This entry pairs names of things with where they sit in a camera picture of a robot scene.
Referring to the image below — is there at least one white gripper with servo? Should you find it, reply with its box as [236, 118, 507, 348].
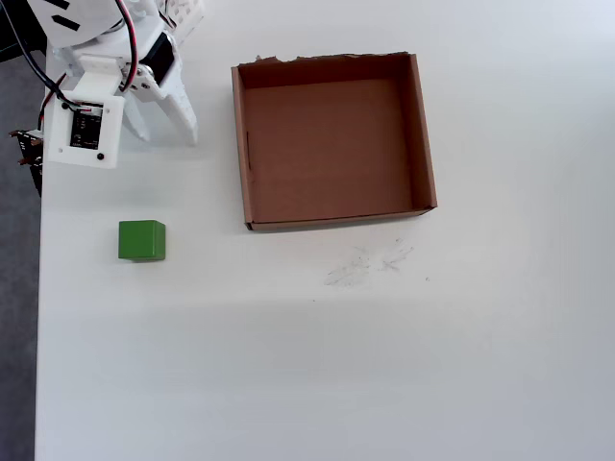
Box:
[52, 13, 200, 147]

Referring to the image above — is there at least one green cube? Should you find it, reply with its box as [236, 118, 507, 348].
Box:
[117, 219, 167, 263]

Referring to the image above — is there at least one brown cardboard box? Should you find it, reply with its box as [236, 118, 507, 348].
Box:
[231, 51, 439, 234]

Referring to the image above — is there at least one dark circuit board with pins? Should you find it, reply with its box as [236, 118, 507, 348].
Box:
[8, 128, 45, 196]

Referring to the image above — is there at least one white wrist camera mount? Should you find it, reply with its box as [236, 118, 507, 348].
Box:
[41, 55, 127, 170]

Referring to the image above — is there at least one red black white servo cable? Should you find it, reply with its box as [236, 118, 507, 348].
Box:
[156, 0, 178, 31]
[116, 0, 141, 93]

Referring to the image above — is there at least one black camera cable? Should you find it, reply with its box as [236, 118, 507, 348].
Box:
[0, 4, 105, 114]

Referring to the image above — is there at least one thin red white cable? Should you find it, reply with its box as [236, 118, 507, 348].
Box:
[39, 74, 67, 132]

